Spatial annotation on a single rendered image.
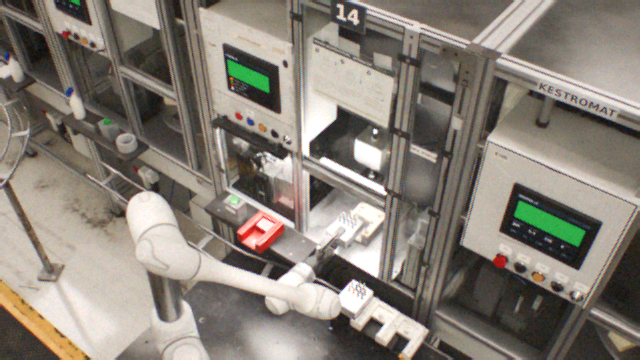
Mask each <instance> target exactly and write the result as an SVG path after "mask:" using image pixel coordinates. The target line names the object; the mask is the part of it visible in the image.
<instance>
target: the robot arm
mask: <svg viewBox="0 0 640 360"><path fill-rule="evenodd" d="M127 220H128V224H129V228H130V232H131V235H132V237H133V240H134V242H135V245H136V252H135V254H136V259H137V261H138V262H139V263H140V264H141V265H142V266H143V267H144V268H146V273H147V277H148V282H149V286H150V290H151V294H152V297H153V301H154V305H155V307H154V309H153V311H152V313H151V317H150V325H151V329H152V333H153V336H154V339H155V342H156V344H157V347H158V349H159V352H160V353H161V355H162V358H163V360H211V359H210V357H209V355H208V353H207V351H206V349H205V347H204V346H203V344H202V343H201V340H200V337H199V333H198V330H197V327H196V323H195V320H194V317H193V313H192V310H191V307H190V305H189V304H188V303H187V302H186V301H184V300H183V299H182V295H181V289H180V284H179V280H184V281H209V282H216V283H220V284H224V285H228V286H232V287H235V288H239V289H242V290H246V291H250V292H253V293H257V294H260V295H264V296H266V299H265V303H266V305H267V307H268V308H269V309H270V310H271V311H272V312H273V313H275V314H277V315H280V314H283V313H285V312H287V311H289V310H290V309H292V310H293V309H297V310H298V311H299V312H302V313H303V314H305V315H307V316H310V317H313V318H318V319H332V318H334V317H335V316H337V315H338V314H339V312H340V309H341V300H340V298H339V296H338V295H337V294H336V293H334V292H333V291H332V290H329V289H327V288H324V287H322V286H320V285H317V284H313V283H312V282H313V281H314V280H315V276H316V275H317V273H318V272H319V271H321V269H322V267H323V266H324V265H325V264H326V263H327V262H328V261H329V260H330V259H331V258H332V257H333V255H334V253H333V252H335V250H336V249H337V248H338V246H339V245H337V244H336V243H334V242H333V241H334V240H337V239H338V238H339V237H340V236H341V234H342V233H343V232H344V231H345V230H346V228H345V227H343V226H341V225H339V226H338V228H337V229H336V230H335V231H334V232H333V233H332V234H331V233H328V234H327V235H326V236H325V237H324V238H323V239H322V240H321V241H320V242H319V244H317V245H316V246H315V247H314V249H316V250H315V252H314V253H313V254H312V256H311V257H305V258H304V259H303V260H302V261H301V262H300V263H298V264H297V265H296V266H295V267H294V268H293V269H292V270H291V271H290V272H289V273H288V274H286V275H284V276H283V277H282V278H280V279H279V280H278V281H274V280H271V279H268V278H265V277H262V276H259V275H256V274H253V273H250V272H247V271H244V270H241V269H238V268H235V267H232V266H229V265H226V264H223V263H220V262H218V261H216V260H214V259H212V258H210V257H208V256H206V255H204V254H203V253H201V252H199V251H198V250H196V249H194V248H192V247H190V246H188V243H187V242H186V240H185V239H184V237H183V236H182V234H181V232H180V230H179V227H178V223H177V220H176V217H175V215H174V213H173V211H172V209H171V207H170V206H169V204H168V202H167V201H166V200H165V199H164V198H163V197H162V196H160V195H159V194H157V193H152V192H142V193H138V194H136V195H135V196H134V197H133V198H132V199H131V200H130V202H129V204H128V208H127ZM322 252H323V253H322Z"/></svg>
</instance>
